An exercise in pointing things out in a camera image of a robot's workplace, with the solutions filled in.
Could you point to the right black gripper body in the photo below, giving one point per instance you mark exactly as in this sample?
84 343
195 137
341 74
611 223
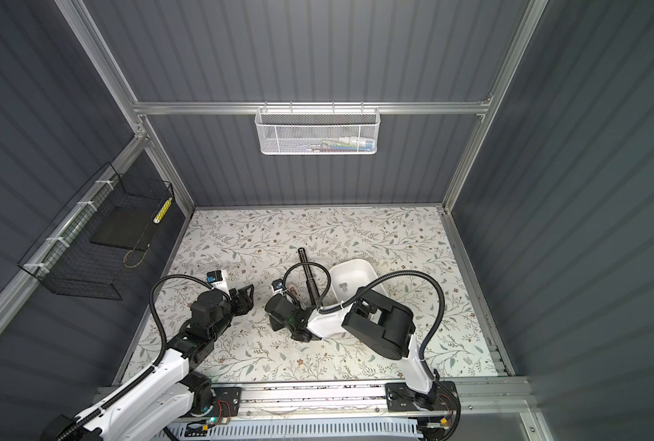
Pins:
276 325

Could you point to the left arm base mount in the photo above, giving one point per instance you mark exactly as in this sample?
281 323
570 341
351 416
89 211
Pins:
221 402

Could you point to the black foam pad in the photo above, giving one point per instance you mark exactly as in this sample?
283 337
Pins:
128 229

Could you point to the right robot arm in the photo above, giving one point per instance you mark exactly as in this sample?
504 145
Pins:
381 324

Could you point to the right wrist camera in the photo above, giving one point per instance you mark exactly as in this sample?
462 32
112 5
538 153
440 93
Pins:
278 287

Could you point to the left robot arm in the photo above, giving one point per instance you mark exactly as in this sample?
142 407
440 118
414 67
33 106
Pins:
170 387

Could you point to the white vent strip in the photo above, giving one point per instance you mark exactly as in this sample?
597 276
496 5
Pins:
306 429

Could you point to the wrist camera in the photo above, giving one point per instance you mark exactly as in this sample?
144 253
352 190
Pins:
278 287
217 280

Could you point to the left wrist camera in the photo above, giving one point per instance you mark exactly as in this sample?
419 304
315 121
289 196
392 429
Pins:
217 280

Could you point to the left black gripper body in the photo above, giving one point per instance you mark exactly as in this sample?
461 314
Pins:
238 306

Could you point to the white plastic tray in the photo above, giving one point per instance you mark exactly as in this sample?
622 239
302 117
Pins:
347 278

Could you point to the yellow marker pen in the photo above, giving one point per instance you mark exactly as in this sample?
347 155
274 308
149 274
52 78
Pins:
160 215

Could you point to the white wire wall basket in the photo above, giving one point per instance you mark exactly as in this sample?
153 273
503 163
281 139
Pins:
330 133

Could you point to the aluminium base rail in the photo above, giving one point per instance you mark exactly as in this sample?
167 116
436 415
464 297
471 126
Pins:
369 398

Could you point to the black wire side basket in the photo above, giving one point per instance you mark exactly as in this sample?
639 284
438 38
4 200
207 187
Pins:
98 248

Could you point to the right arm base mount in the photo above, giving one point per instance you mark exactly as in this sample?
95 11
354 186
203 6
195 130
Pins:
443 397

